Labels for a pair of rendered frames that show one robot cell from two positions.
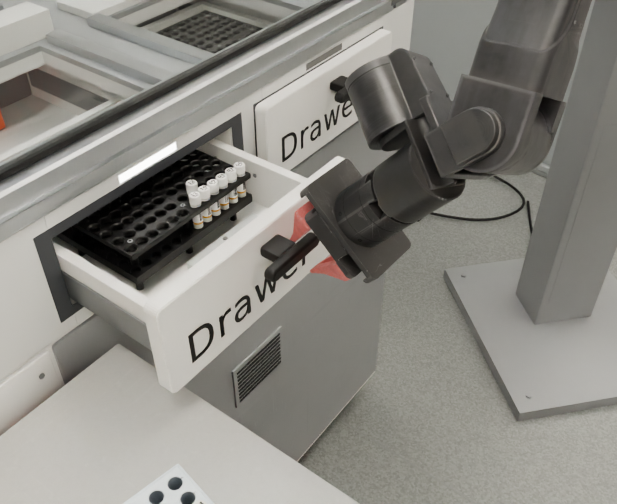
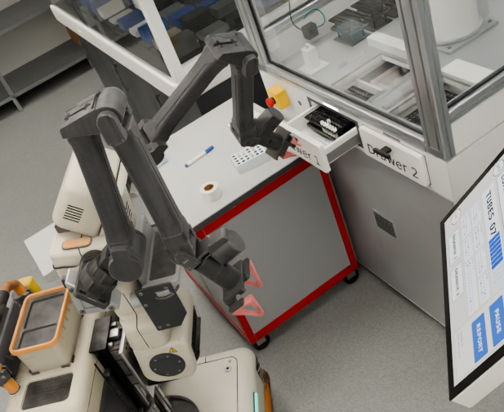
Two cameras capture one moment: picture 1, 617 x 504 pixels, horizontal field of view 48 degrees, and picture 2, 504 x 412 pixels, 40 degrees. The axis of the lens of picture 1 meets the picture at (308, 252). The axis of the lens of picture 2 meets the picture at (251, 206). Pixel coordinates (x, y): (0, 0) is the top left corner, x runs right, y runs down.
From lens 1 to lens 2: 2.41 m
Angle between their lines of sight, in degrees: 88
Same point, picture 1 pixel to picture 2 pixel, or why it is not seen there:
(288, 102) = (367, 134)
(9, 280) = (303, 100)
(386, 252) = (271, 153)
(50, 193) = (309, 90)
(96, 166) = (318, 94)
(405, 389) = not seen: hidden behind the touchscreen
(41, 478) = not seen: hidden behind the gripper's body
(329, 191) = (279, 131)
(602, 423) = not seen: outside the picture
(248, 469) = (268, 169)
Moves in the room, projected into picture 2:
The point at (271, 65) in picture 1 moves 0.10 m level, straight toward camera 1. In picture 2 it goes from (367, 118) to (337, 121)
